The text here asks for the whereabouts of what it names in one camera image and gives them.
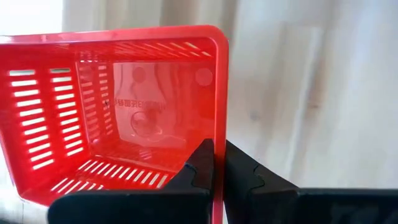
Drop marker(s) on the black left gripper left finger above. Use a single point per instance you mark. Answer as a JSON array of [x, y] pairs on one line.
[[124, 208]]

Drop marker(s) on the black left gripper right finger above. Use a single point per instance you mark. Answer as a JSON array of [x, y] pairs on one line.
[[295, 208]]

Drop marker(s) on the red plastic basket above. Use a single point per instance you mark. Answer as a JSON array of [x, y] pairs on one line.
[[93, 109]]

